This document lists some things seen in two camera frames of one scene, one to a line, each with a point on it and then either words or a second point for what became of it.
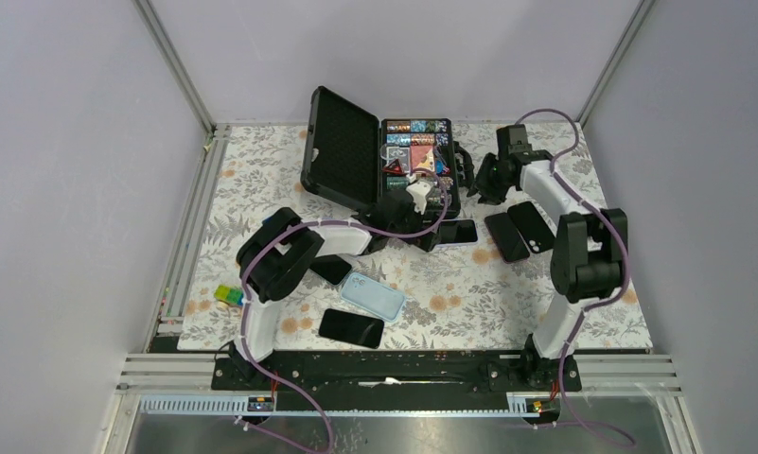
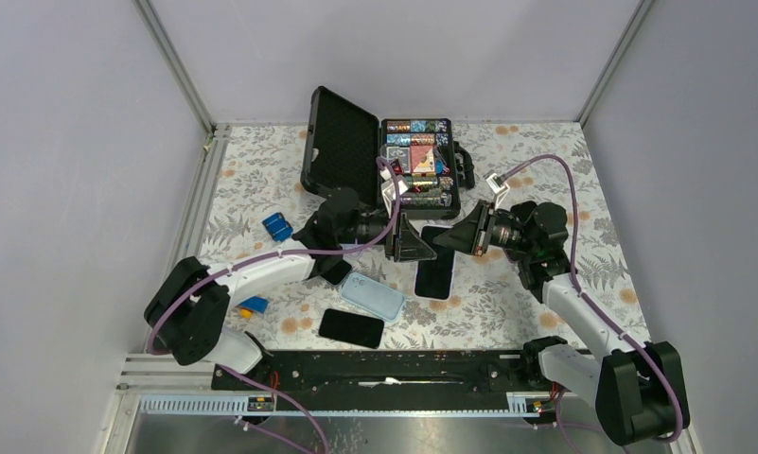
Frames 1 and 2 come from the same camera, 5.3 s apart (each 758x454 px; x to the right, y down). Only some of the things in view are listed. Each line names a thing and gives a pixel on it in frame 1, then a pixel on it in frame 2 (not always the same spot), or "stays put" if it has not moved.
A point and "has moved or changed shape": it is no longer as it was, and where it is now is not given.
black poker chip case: x=355 y=157 stays put
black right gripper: x=490 y=195 -> x=473 y=234
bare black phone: x=350 y=327 stays put
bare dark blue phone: x=332 y=268 stays put
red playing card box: x=423 y=156 stays put
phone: x=457 y=232 has moved or changed shape
